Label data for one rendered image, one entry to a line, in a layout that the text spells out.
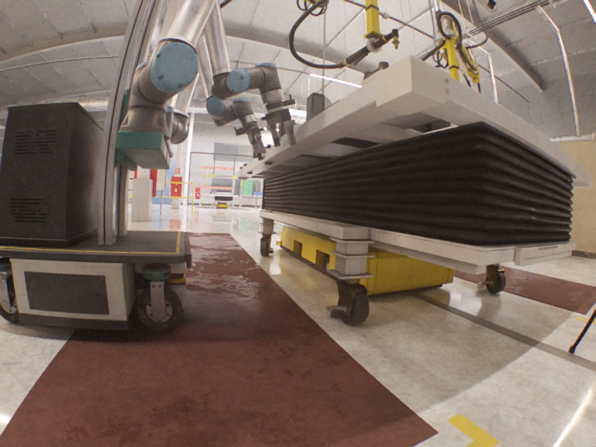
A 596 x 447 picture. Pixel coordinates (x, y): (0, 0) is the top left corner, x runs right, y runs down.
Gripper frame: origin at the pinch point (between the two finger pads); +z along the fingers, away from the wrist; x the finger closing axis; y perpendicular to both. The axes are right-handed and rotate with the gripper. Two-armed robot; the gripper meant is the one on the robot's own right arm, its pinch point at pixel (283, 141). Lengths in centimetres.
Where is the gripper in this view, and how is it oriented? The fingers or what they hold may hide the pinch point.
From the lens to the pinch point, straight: 120.1
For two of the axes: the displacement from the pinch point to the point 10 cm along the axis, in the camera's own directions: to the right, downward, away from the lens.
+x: 5.3, 2.0, -8.2
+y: -8.2, 3.9, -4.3
